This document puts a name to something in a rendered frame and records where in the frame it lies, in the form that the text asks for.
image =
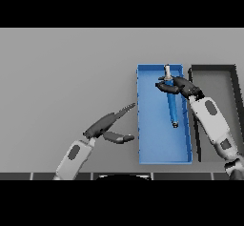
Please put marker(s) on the dark grey rectangular bin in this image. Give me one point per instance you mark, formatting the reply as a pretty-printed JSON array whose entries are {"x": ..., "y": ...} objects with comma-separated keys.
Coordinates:
[{"x": 222, "y": 86}]

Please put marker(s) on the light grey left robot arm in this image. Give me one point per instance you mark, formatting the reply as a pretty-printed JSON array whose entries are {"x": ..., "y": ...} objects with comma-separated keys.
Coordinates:
[{"x": 73, "y": 156}]

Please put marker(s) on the blue rectangular bin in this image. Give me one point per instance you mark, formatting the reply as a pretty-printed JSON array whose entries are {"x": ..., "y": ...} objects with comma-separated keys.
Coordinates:
[{"x": 155, "y": 131}]

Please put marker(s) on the blue pipe with pale end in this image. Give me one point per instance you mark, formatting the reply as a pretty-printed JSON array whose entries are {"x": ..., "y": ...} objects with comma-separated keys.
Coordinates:
[{"x": 172, "y": 104}]

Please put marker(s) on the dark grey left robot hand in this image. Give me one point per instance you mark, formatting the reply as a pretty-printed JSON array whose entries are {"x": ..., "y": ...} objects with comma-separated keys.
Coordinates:
[{"x": 103, "y": 125}]

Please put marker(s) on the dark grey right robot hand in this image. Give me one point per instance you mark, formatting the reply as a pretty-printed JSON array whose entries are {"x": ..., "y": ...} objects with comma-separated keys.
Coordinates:
[{"x": 184, "y": 86}]

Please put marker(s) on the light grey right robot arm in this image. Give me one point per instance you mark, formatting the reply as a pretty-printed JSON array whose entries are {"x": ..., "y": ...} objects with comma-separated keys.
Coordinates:
[{"x": 214, "y": 126}]

